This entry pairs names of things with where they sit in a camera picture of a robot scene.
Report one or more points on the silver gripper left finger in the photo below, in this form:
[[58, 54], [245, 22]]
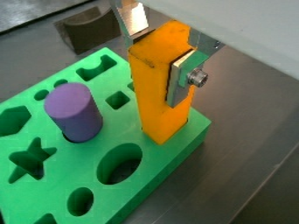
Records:
[[130, 13]]

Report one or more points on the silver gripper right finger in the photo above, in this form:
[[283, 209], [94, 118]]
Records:
[[186, 71]]

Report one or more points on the orange rectangular block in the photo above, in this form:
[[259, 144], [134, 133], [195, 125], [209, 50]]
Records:
[[150, 57]]

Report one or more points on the black curved fixture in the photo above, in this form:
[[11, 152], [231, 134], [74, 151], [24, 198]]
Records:
[[88, 29]]

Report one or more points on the green foam shape board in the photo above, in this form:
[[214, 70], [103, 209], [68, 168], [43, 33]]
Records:
[[56, 182]]

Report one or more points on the purple cylinder peg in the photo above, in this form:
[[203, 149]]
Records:
[[71, 107]]

